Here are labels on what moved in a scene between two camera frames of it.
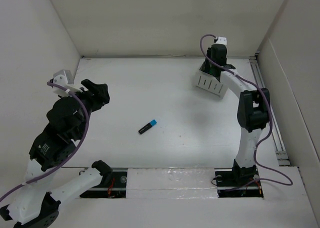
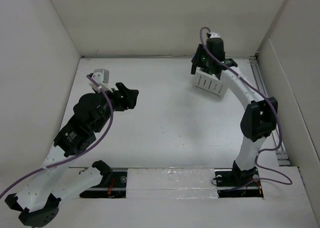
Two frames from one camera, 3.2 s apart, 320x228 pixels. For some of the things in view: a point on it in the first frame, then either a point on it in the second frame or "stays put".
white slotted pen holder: [209, 84] stays put
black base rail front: [226, 187] stays put
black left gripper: [102, 96] -> [125, 98]
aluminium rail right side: [282, 157] stays put
